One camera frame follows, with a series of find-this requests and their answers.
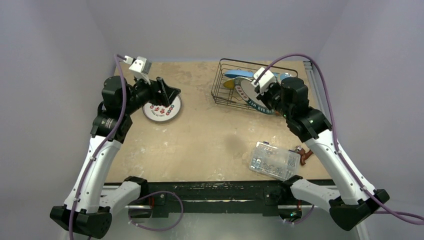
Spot black base frame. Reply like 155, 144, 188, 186
129, 180, 311, 218

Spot black wire dish rack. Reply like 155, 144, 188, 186
211, 58, 280, 116

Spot blue butterfly mug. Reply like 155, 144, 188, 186
277, 73, 293, 83

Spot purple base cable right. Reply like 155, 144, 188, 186
283, 203, 316, 226

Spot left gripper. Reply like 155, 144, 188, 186
122, 72, 180, 115

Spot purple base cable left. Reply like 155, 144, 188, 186
127, 191, 185, 233

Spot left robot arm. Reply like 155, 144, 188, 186
50, 75, 181, 239

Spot white plate dark-green rim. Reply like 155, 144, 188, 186
233, 76, 275, 115

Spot yellow green-rimmed plate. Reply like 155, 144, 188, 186
222, 79, 235, 90

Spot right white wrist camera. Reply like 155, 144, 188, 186
251, 67, 278, 95

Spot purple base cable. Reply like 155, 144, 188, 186
283, 203, 316, 226
127, 191, 185, 233

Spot white plate red characters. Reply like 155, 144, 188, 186
142, 95, 183, 123

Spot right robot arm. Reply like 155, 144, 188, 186
252, 76, 390, 231

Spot clear plastic screw box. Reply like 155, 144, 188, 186
248, 141, 301, 181

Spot light blue plate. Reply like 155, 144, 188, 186
223, 69, 254, 79

